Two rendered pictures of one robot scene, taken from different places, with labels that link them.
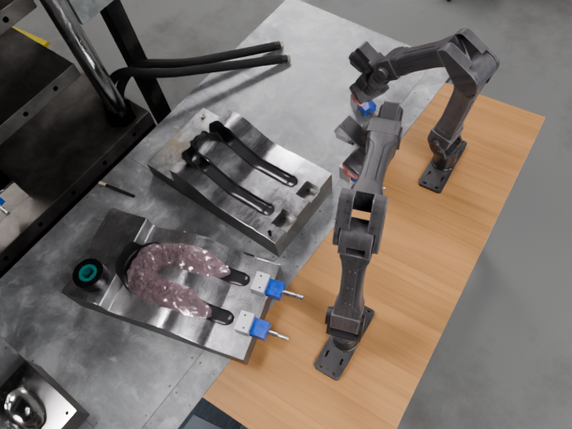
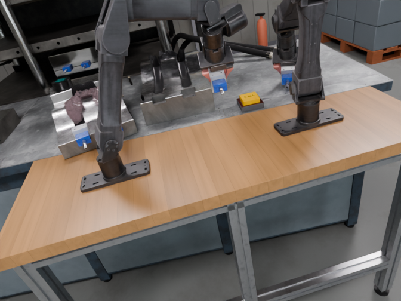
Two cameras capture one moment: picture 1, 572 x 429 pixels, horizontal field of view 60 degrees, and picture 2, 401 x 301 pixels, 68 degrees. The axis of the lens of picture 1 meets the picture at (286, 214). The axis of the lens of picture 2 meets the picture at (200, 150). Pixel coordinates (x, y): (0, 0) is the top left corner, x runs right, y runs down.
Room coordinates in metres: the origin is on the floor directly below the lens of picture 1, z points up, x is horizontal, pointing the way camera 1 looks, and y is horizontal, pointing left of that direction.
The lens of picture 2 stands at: (-0.04, -0.75, 1.29)
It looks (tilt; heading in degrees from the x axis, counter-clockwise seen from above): 33 degrees down; 42
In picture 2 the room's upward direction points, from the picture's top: 13 degrees counter-clockwise
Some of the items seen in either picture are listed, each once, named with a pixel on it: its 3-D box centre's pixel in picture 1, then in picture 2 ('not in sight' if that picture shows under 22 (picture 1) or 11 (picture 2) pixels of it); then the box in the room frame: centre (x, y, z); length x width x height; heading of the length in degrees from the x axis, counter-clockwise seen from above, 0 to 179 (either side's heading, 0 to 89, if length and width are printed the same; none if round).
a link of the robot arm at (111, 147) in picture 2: (344, 323); (106, 144); (0.33, -0.08, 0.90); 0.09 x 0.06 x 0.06; 62
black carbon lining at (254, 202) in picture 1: (234, 165); (168, 68); (0.84, 0.11, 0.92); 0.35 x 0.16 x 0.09; 42
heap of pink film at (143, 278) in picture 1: (172, 273); (86, 97); (0.56, 0.32, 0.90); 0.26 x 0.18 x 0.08; 59
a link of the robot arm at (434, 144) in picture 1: (445, 141); (306, 90); (0.77, -0.48, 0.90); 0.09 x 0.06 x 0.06; 126
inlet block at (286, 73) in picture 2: (368, 108); (287, 80); (1.00, -0.32, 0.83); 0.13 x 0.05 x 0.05; 20
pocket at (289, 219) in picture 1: (284, 223); (160, 101); (0.65, 0.01, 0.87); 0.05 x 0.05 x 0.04; 42
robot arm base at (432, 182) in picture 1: (445, 156); (308, 111); (0.77, -0.48, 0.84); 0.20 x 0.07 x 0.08; 137
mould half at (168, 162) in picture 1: (236, 169); (173, 78); (0.86, 0.12, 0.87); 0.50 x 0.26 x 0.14; 42
